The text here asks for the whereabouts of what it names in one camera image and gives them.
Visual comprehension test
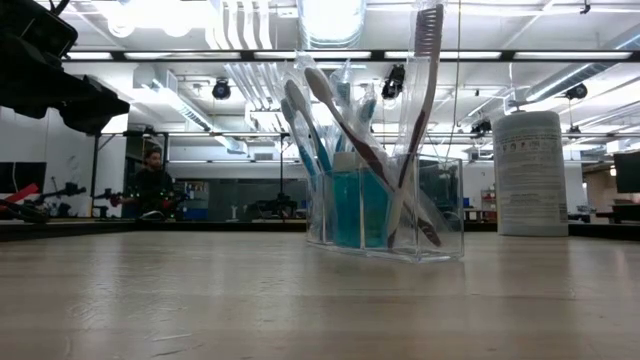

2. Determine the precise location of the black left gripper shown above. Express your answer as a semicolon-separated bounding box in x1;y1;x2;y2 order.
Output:
0;0;130;135

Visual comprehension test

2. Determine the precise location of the teal mouthwash bottle white cap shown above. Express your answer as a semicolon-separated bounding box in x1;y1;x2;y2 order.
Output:
332;152;362;250
360;167;393;250

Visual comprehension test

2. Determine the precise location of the clear acrylic organizer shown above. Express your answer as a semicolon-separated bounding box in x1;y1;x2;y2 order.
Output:
306;153;466;265

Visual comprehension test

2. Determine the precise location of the person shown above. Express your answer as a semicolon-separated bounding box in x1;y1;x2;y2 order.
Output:
119;148;177;220

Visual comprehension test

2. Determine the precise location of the black monitor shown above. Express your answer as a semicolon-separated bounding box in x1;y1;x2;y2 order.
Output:
0;161;48;195
613;151;640;195

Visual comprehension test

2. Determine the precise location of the red flat object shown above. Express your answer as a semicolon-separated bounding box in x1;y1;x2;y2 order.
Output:
0;183;41;204

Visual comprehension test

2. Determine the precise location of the black overhead crossbar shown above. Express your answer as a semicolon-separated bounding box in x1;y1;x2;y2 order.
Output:
64;49;640;63

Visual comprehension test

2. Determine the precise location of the white ceiling pipe bundle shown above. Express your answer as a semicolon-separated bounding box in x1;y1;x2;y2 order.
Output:
207;0;297;132

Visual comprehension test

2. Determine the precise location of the white wrapped cup stack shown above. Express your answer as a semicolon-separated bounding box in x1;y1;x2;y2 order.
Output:
492;110;572;237

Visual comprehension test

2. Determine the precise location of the black metal table frame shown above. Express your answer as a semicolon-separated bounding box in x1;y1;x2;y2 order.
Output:
0;217;640;242

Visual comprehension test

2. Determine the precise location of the black background workstation frame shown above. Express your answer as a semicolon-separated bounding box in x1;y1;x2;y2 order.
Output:
89;130;356;221

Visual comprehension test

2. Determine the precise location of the silver ventilation duct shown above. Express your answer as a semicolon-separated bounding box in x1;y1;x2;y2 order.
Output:
297;0;369;159

